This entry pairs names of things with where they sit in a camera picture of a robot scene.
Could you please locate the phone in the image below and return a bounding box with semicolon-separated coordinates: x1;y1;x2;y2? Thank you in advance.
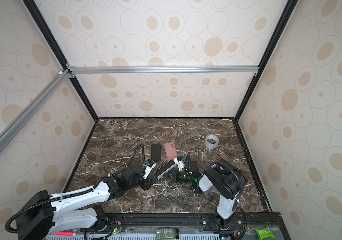
154;161;177;180
151;144;162;162

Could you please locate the pink phone case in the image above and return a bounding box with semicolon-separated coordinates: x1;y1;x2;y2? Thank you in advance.
164;142;178;161

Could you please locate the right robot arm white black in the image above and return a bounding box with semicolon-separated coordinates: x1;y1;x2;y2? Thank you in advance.
171;159;247;230

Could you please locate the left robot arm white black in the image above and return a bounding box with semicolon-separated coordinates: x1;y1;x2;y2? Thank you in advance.
6;164;159;240

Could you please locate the clear tape roll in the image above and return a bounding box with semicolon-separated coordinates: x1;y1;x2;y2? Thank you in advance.
204;134;219;150

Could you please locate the small circuit board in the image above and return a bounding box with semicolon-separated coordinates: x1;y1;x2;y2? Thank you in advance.
156;228;179;240

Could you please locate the pink marker pen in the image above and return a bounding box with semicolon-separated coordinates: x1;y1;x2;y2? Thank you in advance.
54;232;77;237

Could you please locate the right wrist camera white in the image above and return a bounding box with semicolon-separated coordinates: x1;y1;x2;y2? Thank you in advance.
174;157;185;172

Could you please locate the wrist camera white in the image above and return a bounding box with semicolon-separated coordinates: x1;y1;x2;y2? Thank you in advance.
174;157;185;172
143;160;157;180

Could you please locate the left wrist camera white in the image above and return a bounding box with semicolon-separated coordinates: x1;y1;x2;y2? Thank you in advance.
143;160;157;180

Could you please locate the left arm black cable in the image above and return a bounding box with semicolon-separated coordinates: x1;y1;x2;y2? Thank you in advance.
4;142;147;234

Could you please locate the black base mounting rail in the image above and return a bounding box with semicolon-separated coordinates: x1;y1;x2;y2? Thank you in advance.
32;211;291;240

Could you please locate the horizontal aluminium rail back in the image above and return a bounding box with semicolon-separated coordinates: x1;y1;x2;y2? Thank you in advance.
70;66;259;74

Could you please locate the diagonal aluminium rail left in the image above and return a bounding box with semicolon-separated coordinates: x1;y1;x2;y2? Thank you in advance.
0;70;70;153

